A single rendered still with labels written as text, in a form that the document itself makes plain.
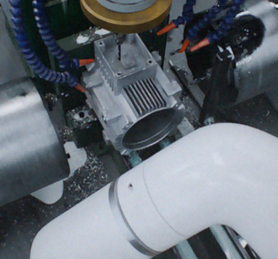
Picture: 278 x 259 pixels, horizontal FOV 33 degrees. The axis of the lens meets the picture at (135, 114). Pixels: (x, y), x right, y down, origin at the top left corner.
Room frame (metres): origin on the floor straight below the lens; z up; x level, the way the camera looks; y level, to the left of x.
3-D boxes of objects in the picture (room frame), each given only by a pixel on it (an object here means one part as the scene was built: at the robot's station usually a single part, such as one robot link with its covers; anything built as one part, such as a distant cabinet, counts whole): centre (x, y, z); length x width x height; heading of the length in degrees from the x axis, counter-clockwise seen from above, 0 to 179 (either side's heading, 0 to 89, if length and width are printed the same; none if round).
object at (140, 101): (0.65, 0.01, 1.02); 0.20 x 0.19 x 0.19; 29
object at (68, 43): (0.79, 0.09, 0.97); 0.30 x 0.11 x 0.34; 119
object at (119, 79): (0.69, 0.03, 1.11); 0.12 x 0.11 x 0.07; 29
